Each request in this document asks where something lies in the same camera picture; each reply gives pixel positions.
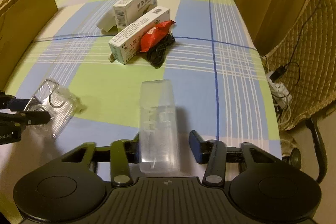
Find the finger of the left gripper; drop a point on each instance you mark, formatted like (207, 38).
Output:
(11, 102)
(26, 117)

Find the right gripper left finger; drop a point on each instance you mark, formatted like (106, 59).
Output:
(122, 154)

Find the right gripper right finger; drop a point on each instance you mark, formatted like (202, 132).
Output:
(213, 154)

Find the clear plastic rectangular case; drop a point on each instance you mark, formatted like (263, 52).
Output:
(158, 134)

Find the clear plastic box with ring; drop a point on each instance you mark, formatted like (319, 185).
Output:
(59, 102)

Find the brown cardboard box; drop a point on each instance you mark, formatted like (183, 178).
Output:
(21, 21)

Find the white power strip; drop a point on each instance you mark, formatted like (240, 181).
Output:
(279, 92)

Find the long white medicine box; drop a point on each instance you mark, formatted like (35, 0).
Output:
(125, 45)

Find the checkered tablecloth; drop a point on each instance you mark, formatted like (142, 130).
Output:
(219, 84)

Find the red snack packet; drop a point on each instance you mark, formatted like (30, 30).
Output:
(153, 36)

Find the upper white medicine box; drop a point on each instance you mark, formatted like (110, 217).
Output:
(127, 11)

